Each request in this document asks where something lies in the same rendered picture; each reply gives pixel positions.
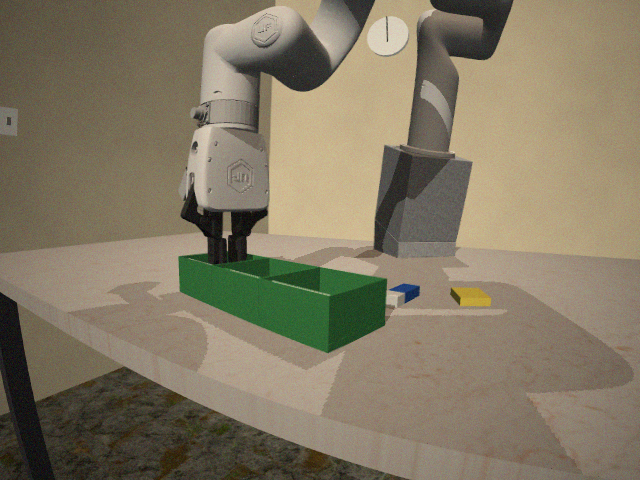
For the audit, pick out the yellow block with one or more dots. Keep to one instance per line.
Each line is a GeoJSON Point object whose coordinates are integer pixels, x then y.
{"type": "Point", "coordinates": [470, 297]}

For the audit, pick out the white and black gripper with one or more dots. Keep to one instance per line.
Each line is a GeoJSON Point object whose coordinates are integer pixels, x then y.
{"type": "Point", "coordinates": [236, 180]}

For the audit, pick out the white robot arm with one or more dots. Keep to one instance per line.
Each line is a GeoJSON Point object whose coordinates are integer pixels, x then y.
{"type": "Point", "coordinates": [279, 42]}

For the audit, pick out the green divided tray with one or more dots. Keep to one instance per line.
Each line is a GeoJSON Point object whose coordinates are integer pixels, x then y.
{"type": "Point", "coordinates": [323, 308]}

